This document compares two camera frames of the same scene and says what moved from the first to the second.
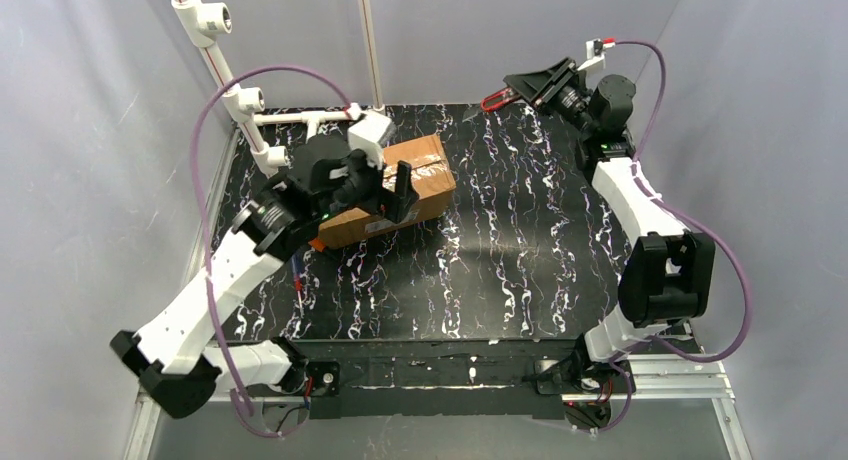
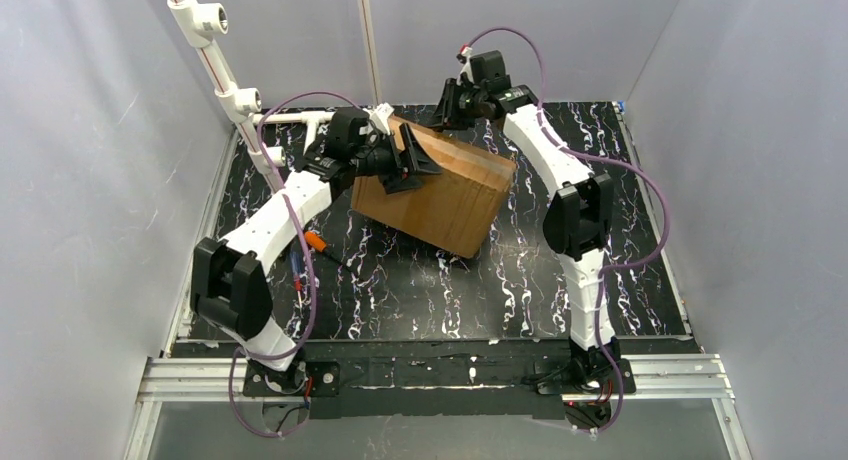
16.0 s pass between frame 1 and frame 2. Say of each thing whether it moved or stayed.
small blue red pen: stayed
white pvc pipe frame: stayed
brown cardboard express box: moved
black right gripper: moved
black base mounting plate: stayed
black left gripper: moved
